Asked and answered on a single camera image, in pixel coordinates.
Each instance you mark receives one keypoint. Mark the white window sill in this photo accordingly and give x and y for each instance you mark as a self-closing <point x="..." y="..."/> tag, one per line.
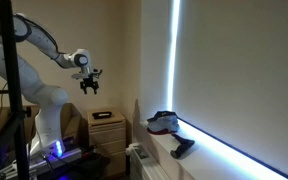
<point x="204" y="160"/>

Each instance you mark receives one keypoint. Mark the light wooden nightstand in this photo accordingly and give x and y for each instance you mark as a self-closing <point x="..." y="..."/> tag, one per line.
<point x="107" y="133"/>

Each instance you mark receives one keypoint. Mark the maroon cap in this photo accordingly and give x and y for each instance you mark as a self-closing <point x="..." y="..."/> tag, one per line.
<point x="160" y="132"/>

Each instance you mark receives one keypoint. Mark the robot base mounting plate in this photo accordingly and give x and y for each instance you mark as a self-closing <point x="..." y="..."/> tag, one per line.
<point x="67" y="156"/>

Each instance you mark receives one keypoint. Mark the brown couch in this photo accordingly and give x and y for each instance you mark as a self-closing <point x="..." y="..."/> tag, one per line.
<point x="71" y="120"/>

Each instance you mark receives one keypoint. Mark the black plastic tray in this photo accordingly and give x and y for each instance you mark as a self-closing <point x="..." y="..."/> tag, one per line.
<point x="102" y="115"/>

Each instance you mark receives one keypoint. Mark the dark blue sock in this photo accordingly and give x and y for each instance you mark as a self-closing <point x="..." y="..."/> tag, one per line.
<point x="181" y="146"/>

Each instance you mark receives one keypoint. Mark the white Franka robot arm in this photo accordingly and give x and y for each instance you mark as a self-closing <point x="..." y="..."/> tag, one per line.
<point x="47" y="100"/>

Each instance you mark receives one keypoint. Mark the wooden nightstand drawer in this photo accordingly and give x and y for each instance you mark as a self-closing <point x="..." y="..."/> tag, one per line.
<point x="117" y="165"/>
<point x="108" y="138"/>
<point x="112" y="149"/>

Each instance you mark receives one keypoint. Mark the white radiator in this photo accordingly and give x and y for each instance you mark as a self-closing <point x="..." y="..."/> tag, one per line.
<point x="144" y="163"/>

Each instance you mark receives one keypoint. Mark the navy Cal baseball cap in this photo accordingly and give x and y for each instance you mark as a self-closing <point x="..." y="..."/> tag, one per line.
<point x="166" y="115"/>

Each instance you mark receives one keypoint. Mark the white roller blind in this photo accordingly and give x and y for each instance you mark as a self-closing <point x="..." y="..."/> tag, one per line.
<point x="244" y="83"/>

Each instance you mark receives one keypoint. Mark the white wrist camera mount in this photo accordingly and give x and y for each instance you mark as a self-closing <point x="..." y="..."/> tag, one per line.
<point x="84" y="75"/>

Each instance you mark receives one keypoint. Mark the topmost nightstand drawer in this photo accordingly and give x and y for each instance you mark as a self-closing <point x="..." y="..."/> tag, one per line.
<point x="106" y="127"/>

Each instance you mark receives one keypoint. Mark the black camera stand pole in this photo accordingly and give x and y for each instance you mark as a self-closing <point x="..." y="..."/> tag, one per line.
<point x="14" y="83"/>

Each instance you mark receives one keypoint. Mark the light blue baseball cap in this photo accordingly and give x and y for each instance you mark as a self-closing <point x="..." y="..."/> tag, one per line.
<point x="164" y="125"/>

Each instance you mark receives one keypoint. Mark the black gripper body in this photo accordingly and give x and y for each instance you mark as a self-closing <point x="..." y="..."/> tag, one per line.
<point x="89" y="82"/>

